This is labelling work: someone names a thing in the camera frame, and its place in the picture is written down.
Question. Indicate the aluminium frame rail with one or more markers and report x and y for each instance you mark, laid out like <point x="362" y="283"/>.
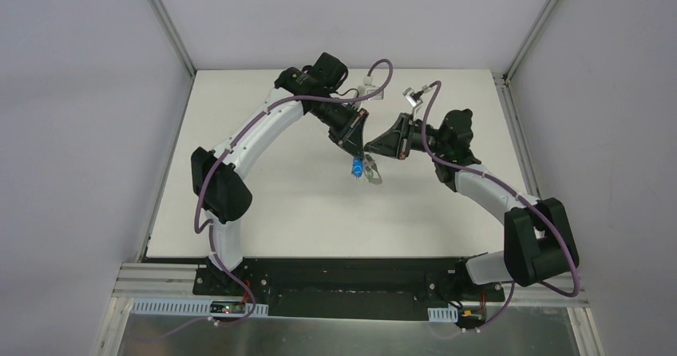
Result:
<point x="164" y="280"/>

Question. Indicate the blue tagged key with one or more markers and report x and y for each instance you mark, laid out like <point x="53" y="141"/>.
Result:
<point x="357" y="167"/>

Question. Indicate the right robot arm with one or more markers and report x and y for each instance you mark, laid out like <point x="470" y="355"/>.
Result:
<point x="538" y="243"/>

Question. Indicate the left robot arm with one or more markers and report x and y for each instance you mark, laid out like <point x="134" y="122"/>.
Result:
<point x="219" y="174"/>

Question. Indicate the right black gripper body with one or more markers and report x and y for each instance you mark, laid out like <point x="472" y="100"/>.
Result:
<point x="404" y="135"/>

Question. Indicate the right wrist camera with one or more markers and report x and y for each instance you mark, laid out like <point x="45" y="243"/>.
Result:
<point x="414" y="98"/>

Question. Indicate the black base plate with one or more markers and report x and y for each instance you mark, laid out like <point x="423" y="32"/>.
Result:
<point x="401" y="289"/>

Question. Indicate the keyring with keys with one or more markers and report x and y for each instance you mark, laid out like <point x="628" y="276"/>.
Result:
<point x="370" y="170"/>

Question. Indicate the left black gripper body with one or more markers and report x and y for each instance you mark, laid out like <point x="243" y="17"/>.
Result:
<point x="348" y="125"/>

